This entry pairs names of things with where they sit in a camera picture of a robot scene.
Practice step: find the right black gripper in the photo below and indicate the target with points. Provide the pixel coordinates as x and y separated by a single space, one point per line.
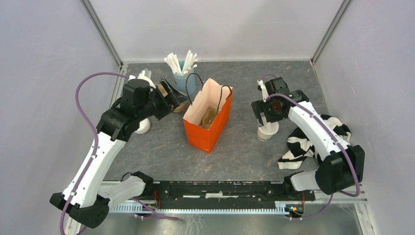
259 106

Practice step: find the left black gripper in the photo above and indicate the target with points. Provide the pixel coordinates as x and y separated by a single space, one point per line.
171 102

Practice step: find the white paper coffee cup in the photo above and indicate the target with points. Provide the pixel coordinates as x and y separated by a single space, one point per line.
265 134

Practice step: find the brown cardboard cup carrier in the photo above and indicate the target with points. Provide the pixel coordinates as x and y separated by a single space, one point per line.
208 118

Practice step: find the orange paper bag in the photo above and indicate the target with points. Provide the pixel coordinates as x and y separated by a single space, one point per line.
214 95

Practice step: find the white plastic cup lid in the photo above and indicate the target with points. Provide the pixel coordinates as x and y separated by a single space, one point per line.
269 128

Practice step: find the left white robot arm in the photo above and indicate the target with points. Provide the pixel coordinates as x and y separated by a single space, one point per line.
83 200

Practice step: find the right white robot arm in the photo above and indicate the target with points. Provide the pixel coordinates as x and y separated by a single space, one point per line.
341 165

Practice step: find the blue straw holder cup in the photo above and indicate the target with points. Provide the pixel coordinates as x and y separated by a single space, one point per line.
183 82

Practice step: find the black white striped cloth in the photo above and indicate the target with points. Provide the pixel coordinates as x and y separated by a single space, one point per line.
298 152

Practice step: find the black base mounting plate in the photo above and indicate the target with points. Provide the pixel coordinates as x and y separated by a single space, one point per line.
206 195

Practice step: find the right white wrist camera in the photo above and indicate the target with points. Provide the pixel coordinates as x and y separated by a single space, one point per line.
263 89

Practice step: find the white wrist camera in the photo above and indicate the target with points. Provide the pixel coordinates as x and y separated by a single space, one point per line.
263 89
143 75

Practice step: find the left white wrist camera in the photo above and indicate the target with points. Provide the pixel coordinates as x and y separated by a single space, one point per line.
143 75

